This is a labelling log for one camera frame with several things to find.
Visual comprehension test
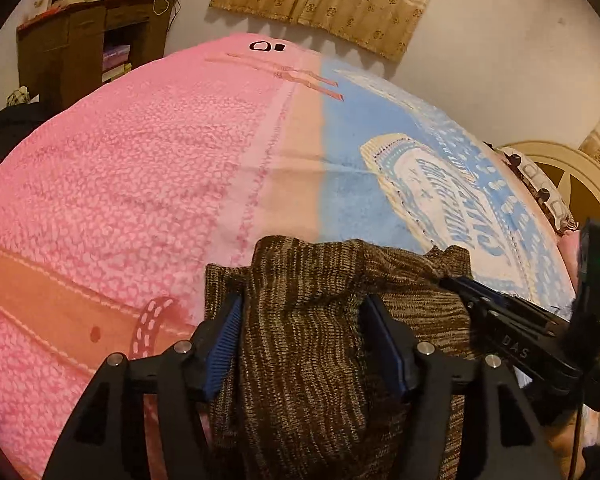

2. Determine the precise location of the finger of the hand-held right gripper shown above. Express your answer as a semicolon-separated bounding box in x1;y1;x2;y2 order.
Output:
439;274;568;334

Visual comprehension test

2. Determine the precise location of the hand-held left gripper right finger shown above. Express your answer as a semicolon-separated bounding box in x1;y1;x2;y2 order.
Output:
361;293;567;480

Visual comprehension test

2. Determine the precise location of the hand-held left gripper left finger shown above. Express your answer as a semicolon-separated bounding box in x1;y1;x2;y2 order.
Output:
42;293;244;480

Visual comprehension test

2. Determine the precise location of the brown knit sweater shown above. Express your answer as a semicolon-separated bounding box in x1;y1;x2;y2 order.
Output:
202;234;487;480

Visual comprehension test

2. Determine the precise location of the pile of dark clothes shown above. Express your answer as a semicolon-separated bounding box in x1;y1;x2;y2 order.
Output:
0;86;49;169

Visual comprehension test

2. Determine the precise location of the pink pillow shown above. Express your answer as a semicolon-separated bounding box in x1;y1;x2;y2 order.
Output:
555;229;587;283

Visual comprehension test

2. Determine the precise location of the white patterned pillow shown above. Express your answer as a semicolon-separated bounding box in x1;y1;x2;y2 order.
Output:
496;146;579;234

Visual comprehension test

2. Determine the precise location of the cream round wooden headboard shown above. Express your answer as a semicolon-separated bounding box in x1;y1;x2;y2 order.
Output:
500;140;600;242

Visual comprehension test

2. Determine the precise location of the pink and blue printed blanket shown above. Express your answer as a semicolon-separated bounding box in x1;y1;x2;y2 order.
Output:
0;32;582;480

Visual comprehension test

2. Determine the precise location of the stack of books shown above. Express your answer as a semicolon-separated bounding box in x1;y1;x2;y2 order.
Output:
101;44;132;82

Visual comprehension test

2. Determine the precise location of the brown wooden cabinet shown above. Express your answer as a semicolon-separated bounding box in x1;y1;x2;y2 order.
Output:
16;0;174;112

